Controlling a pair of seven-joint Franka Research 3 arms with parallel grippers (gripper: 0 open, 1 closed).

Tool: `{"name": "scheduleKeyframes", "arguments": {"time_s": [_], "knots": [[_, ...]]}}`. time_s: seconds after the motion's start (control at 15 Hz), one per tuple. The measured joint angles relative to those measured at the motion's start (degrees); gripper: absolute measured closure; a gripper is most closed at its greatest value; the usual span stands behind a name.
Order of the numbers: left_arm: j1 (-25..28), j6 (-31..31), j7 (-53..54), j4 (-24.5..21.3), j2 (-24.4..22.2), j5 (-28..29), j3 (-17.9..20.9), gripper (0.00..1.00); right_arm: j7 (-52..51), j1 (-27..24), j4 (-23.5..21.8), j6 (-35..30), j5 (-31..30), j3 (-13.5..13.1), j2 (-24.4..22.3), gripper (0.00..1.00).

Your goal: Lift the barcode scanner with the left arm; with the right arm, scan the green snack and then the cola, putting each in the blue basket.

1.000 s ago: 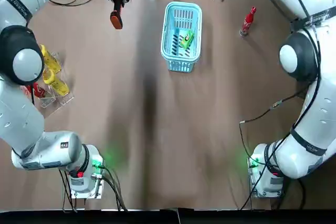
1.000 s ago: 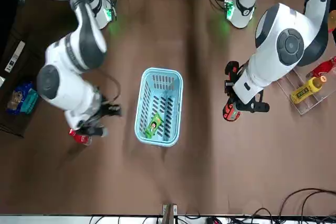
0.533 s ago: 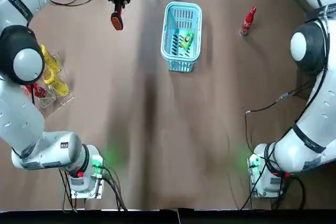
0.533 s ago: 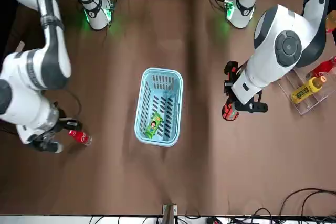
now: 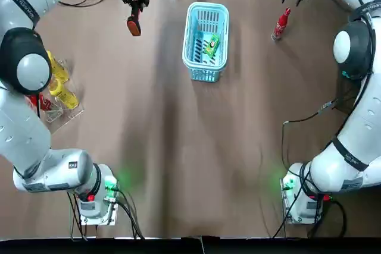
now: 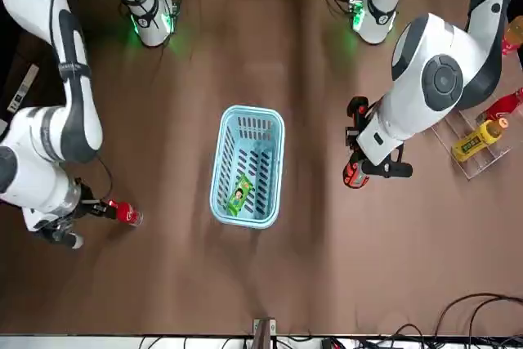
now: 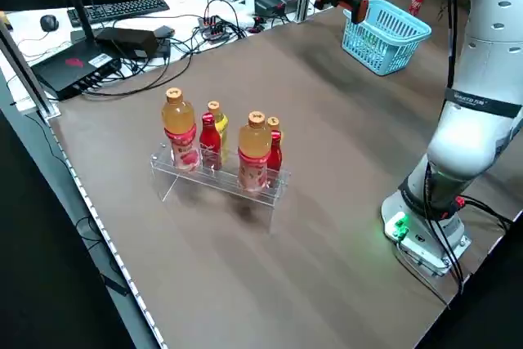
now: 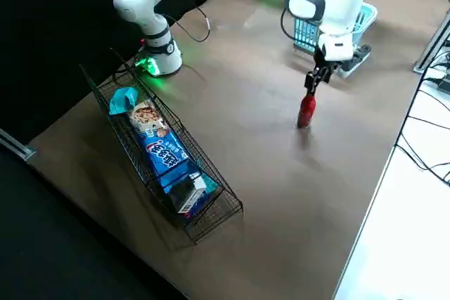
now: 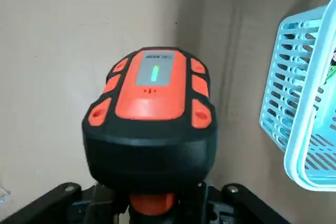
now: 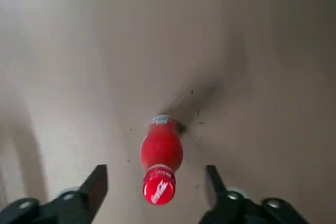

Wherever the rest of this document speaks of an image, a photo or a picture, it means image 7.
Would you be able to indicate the green snack packet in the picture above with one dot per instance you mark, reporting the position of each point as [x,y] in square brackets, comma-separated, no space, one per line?
[372,46]

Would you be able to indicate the red cola bottle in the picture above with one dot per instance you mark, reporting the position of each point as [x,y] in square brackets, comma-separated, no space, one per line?
[417,3]

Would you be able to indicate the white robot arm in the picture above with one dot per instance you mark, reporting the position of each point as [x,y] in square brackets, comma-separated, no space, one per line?
[486,18]

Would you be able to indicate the light blue plastic basket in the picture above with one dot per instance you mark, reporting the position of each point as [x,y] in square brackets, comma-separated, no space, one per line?
[388,71]

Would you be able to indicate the grey usb hub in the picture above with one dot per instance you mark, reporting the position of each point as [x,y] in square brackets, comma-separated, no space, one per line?
[214,30]

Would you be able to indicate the white desk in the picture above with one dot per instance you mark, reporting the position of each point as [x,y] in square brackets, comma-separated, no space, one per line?
[180,1]

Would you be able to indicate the orange juice bottle pink label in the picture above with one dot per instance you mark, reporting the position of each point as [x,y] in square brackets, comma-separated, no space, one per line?
[253,140]
[180,120]

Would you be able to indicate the small black box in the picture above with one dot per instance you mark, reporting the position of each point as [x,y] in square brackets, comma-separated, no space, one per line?
[163,32]

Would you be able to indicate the red bottle on shelf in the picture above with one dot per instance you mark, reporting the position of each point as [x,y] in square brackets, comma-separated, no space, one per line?
[275,153]
[210,140]

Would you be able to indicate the black keyboard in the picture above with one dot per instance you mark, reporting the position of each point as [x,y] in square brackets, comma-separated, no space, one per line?
[122,7]

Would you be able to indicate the black power adapter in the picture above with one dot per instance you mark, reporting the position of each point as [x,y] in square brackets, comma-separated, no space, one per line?
[126,40]

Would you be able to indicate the clear acrylic bottle shelf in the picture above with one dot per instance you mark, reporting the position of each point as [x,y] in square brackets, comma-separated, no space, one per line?
[220,179]

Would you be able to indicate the black monitor stand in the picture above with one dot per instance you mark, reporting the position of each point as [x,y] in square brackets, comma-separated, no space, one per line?
[79,14]

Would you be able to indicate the black flat device red logo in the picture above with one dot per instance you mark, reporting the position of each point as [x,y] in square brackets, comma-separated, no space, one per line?
[69,75]

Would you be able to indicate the black computer mouse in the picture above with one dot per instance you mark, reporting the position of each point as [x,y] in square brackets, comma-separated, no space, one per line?
[48,23]

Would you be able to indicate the aluminium frame bar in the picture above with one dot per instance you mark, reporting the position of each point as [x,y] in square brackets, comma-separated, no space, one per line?
[28,75]

